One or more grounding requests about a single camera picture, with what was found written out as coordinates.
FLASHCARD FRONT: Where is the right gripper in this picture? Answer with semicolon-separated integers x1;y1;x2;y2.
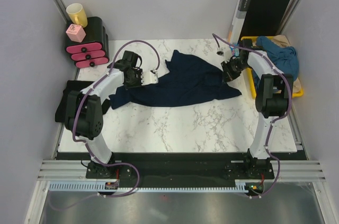
221;58;250;84

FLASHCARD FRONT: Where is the navy blue t shirt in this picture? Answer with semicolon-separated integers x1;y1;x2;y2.
109;50;242;110

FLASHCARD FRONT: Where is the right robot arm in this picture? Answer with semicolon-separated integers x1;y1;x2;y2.
221;40;293;160

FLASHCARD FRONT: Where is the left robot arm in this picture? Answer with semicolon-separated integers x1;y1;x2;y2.
64;51;142;178

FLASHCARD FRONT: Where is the blue small book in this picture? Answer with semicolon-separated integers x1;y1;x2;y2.
229;43;240;57

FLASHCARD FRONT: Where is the black pink drawer unit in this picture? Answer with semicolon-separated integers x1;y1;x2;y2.
64;16;110;68

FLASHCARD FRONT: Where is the beige t shirt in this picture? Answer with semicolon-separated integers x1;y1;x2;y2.
272;35;302;94

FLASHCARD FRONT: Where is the folded black t shirt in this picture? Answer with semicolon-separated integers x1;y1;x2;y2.
55;80;112;123

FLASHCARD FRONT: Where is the black orange folder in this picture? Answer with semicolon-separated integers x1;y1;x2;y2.
228;0;290;43

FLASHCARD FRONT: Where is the yellow plastic bin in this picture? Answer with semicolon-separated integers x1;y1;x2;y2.
240;36;304;99

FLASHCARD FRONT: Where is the pink cube box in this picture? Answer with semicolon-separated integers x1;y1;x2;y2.
66;24;86;42

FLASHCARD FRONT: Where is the yellow mug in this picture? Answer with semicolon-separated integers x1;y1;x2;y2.
66;3;88;28

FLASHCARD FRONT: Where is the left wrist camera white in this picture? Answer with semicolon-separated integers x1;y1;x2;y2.
141;69;158;86

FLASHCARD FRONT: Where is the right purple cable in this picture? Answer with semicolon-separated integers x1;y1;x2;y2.
211;32;293;200

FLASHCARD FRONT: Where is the purple cable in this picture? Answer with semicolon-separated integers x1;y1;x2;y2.
211;32;293;200
47;39;160;211

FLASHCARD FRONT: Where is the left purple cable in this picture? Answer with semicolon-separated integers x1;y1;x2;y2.
47;39;160;211

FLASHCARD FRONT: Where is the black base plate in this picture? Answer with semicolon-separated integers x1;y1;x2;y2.
86;153;274;189

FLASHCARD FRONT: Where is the right cable duct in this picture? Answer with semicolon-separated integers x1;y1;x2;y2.
235;180;265;194

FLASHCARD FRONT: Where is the cable duct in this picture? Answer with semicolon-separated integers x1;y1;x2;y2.
49;180;119;192
235;180;265;194

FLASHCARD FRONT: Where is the aluminium rail frame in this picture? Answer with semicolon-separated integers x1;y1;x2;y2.
23;96;327;224

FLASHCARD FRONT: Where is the left cable duct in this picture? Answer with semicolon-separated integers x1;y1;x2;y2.
49;180;119;192

